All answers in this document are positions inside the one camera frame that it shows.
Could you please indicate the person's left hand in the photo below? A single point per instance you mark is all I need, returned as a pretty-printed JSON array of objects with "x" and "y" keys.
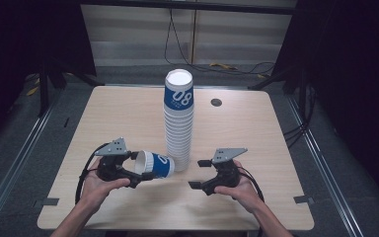
[{"x": 95, "y": 189}]

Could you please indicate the yellow floor scrap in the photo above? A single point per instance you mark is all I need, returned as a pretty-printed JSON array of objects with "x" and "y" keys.
[
  {"x": 222, "y": 66},
  {"x": 32, "y": 91}
]

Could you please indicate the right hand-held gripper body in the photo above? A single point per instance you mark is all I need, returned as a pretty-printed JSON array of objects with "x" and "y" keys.
[{"x": 227, "y": 174}]

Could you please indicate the black curtain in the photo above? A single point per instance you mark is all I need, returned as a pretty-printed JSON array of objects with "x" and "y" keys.
[
  {"x": 19, "y": 39},
  {"x": 352, "y": 65}
]

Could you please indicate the stack of paper cups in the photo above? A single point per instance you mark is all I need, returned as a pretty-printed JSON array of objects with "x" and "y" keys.
[{"x": 177, "y": 131}]

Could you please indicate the person's right hand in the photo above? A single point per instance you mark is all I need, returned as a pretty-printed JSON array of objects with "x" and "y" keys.
[{"x": 245, "y": 194}]

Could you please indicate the black metal stand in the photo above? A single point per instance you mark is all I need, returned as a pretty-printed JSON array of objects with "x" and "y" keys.
[{"x": 43, "y": 89}]

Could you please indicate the grey tape strip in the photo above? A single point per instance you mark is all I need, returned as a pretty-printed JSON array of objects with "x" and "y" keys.
[
  {"x": 303, "y": 199},
  {"x": 50, "y": 201}
]

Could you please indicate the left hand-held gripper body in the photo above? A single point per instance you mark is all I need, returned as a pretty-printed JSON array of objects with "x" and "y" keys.
[{"x": 113, "y": 149}]

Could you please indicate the metal floor rail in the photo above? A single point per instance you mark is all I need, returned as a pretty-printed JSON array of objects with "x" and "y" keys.
[
  {"x": 13, "y": 164},
  {"x": 325, "y": 164}
]

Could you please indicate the round grey table grommet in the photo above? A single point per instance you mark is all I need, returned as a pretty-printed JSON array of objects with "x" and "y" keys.
[{"x": 216, "y": 102}]

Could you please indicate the black overhead beam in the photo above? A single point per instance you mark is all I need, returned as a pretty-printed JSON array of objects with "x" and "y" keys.
[{"x": 194, "y": 6}]

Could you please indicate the blue label paper cup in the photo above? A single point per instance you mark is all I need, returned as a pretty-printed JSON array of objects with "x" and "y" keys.
[{"x": 160, "y": 166}]

